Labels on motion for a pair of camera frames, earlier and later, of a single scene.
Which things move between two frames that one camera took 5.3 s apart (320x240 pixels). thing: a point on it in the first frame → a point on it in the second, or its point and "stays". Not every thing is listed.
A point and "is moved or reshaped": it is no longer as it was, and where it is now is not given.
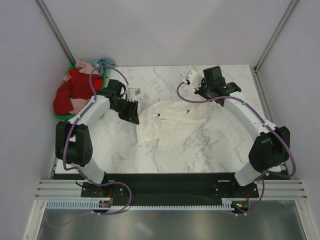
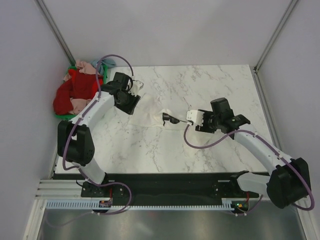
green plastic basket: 69,116 stays
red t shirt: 78,86 stays
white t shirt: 171,122 is moved or reshaped
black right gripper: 199,91 → 204,128
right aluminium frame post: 276,34 stays
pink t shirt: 85,68 stays
